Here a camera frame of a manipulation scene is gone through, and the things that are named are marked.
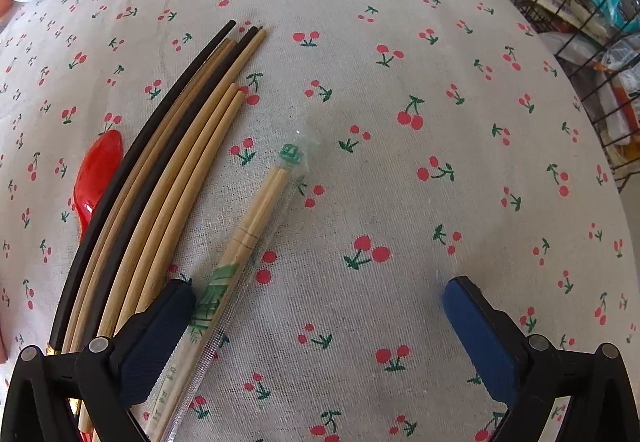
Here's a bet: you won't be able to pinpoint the bundle of chopsticks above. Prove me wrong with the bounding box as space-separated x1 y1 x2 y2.
92 26 267 343

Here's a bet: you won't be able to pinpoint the pile of snack packets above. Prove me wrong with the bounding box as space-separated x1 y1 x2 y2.
512 0 640 168

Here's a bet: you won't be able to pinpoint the plastic-wrapped disposable chopsticks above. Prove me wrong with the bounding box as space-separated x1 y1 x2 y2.
145 137 311 442

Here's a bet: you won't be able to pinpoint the wooden chopstick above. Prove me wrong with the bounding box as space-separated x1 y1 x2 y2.
67 21 251 353
60 38 233 353
135 91 247 308
112 81 240 323

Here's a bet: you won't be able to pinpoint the black wire rack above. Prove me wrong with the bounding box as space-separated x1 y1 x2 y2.
502 0 640 193

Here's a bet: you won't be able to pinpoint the black chopstick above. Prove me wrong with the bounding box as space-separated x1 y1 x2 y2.
47 20 236 354
75 26 258 348

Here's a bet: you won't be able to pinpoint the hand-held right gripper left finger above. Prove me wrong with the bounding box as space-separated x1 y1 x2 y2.
0 278 196 442

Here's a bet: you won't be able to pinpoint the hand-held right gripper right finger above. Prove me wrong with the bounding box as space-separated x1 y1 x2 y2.
441 276 640 442

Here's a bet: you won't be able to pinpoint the red plastic spoon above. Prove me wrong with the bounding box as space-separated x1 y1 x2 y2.
72 128 125 243

